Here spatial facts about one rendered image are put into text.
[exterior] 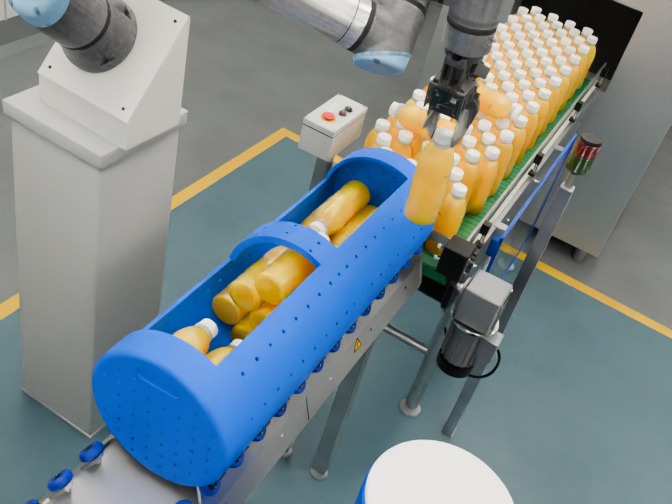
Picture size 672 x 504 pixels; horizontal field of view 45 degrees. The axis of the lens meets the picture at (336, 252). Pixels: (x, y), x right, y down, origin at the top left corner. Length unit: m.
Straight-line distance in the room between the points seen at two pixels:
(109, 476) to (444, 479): 0.60
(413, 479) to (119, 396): 0.54
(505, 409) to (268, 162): 1.70
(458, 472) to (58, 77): 1.29
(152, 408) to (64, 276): 0.99
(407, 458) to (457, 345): 0.85
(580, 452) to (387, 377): 0.76
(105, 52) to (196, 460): 0.99
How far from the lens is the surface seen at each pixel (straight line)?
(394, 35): 1.37
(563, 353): 3.51
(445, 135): 1.60
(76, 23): 1.86
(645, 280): 4.18
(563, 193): 2.30
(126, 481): 1.53
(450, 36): 1.45
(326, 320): 1.52
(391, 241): 1.73
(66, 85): 2.05
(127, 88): 1.96
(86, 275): 2.24
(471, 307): 2.23
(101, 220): 2.10
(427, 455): 1.54
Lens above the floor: 2.21
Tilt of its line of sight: 38 degrees down
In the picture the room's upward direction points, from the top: 16 degrees clockwise
